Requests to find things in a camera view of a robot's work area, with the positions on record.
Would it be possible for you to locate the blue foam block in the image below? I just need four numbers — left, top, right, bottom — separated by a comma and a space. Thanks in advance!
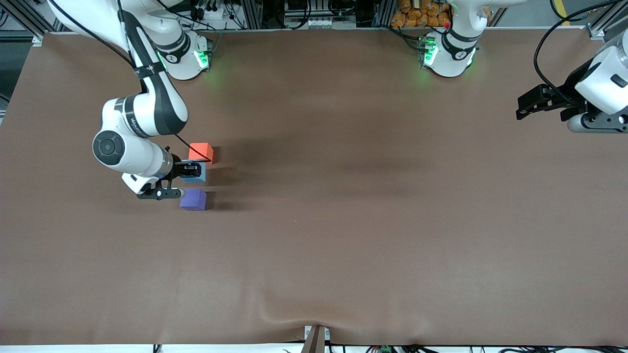
181, 166, 207, 184

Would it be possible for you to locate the orange foam block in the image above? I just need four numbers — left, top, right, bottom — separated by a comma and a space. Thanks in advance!
188, 143, 214, 166

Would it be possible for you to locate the purple foam block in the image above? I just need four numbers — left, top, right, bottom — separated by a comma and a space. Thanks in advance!
180, 188, 207, 211

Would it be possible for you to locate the brown table mat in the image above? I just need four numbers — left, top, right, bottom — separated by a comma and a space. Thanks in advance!
0, 29, 628, 347

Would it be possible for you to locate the orange packet pile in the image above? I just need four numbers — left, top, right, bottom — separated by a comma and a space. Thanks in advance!
391, 0, 451, 28

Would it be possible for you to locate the white power strip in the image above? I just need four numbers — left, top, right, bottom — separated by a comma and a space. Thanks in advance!
189, 4, 227, 21

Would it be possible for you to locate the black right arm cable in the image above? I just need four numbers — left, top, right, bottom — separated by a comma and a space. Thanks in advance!
48, 0, 213, 163

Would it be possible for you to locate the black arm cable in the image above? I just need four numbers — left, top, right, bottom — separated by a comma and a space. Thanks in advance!
534, 0, 626, 106
48, 0, 213, 163

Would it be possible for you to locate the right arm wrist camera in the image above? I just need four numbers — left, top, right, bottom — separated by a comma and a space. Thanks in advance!
137, 186, 186, 201

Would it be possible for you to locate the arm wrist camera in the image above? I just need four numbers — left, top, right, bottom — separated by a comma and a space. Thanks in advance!
137, 186, 186, 201
568, 113, 628, 134

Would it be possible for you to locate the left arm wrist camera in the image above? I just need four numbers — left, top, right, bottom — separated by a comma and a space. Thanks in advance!
568, 113, 628, 134

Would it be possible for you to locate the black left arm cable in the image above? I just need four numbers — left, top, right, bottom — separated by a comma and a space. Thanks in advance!
534, 0, 626, 106

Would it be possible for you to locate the aluminium frame post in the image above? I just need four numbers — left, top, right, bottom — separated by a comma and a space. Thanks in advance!
240, 0, 263, 30
0, 0, 46, 47
586, 0, 628, 41

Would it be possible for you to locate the brown camera mount strut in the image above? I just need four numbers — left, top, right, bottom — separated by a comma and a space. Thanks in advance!
302, 325, 330, 353

